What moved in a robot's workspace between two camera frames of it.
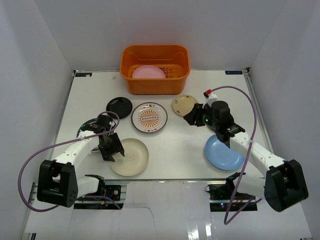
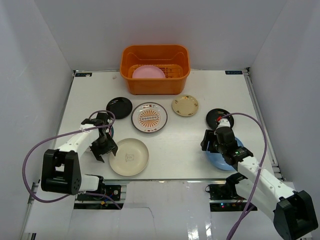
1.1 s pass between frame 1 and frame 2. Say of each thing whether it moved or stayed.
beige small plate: stayed
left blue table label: stayed
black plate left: stayed
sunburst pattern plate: stayed
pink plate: stayed
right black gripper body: moved
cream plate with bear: stayed
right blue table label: stayed
